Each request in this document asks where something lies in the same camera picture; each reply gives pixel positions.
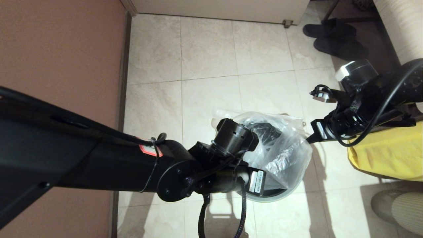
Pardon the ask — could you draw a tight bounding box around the beige striped upholstered furniture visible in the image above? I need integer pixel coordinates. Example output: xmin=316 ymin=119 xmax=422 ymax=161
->
xmin=373 ymin=0 xmax=423 ymax=65

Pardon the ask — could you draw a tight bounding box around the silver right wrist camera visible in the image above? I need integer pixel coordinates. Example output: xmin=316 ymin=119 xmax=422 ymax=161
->
xmin=310 ymin=85 xmax=331 ymax=103

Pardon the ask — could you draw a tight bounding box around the black braided wrist cable loop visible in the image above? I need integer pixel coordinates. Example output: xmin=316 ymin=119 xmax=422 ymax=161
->
xmin=198 ymin=178 xmax=249 ymax=238

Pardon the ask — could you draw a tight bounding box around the clear plastic trash bag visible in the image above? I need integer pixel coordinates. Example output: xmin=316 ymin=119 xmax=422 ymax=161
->
xmin=211 ymin=109 xmax=313 ymax=190

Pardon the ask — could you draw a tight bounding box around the grey ribbed round stool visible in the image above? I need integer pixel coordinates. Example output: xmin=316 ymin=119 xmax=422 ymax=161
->
xmin=370 ymin=189 xmax=423 ymax=236

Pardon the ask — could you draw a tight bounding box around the black round trash bin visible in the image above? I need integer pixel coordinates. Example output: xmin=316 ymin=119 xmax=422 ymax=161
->
xmin=246 ymin=114 xmax=304 ymax=203

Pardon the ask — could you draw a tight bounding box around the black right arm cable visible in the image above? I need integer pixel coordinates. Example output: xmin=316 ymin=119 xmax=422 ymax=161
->
xmin=332 ymin=68 xmax=423 ymax=147

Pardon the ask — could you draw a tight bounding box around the yellow cloth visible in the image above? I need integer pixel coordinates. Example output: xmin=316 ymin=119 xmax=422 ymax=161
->
xmin=347 ymin=121 xmax=423 ymax=181

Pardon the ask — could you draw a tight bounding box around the white door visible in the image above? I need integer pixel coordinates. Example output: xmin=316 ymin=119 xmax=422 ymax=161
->
xmin=131 ymin=0 xmax=310 ymax=26

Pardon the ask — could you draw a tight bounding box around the black slipper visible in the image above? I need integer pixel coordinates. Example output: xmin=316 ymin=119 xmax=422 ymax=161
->
xmin=313 ymin=37 xmax=368 ymax=63
xmin=302 ymin=19 xmax=356 ymax=42

